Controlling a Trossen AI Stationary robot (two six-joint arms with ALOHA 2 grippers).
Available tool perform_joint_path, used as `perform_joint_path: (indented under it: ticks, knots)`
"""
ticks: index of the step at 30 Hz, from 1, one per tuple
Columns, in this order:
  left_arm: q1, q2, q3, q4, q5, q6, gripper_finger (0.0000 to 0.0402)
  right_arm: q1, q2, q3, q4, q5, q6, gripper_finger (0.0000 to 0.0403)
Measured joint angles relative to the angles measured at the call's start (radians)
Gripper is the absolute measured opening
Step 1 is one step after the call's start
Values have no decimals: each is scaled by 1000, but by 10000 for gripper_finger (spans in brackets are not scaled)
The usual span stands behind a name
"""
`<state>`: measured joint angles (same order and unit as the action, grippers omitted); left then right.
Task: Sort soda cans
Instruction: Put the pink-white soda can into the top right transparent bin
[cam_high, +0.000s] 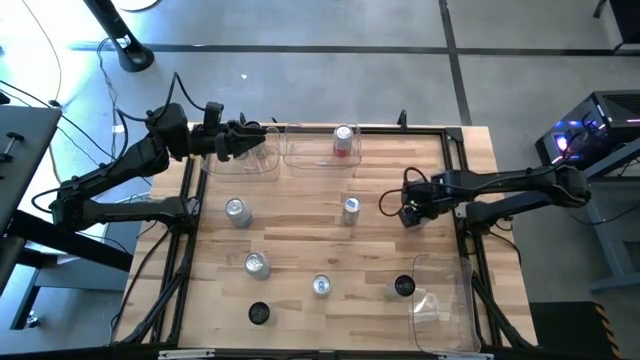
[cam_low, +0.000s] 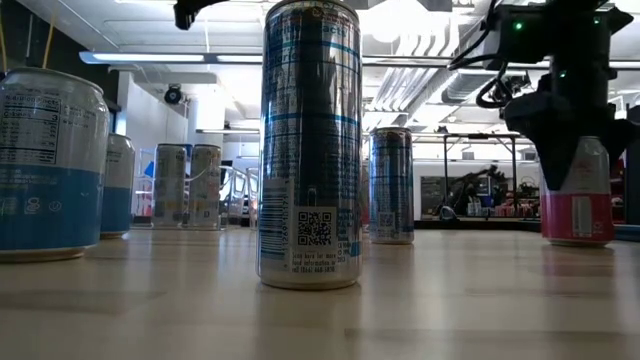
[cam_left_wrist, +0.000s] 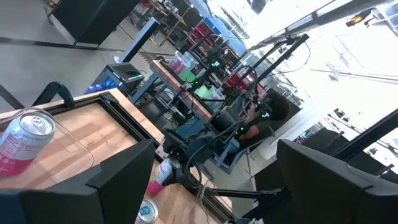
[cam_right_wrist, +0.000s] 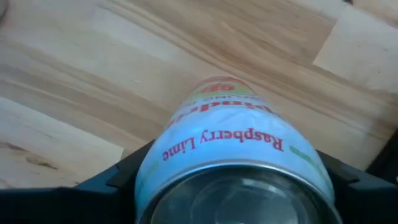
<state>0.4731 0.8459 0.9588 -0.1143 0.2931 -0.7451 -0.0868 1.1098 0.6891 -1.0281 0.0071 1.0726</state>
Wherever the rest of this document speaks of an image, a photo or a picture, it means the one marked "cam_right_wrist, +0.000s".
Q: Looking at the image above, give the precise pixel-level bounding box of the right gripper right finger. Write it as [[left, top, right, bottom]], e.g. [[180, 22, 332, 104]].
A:
[[316, 151, 397, 224]]

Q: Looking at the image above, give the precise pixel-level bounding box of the red and white soda can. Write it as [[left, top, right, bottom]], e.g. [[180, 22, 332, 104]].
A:
[[134, 76, 345, 224]]

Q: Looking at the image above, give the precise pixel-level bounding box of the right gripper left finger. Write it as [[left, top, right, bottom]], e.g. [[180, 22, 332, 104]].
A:
[[74, 139, 155, 224]]

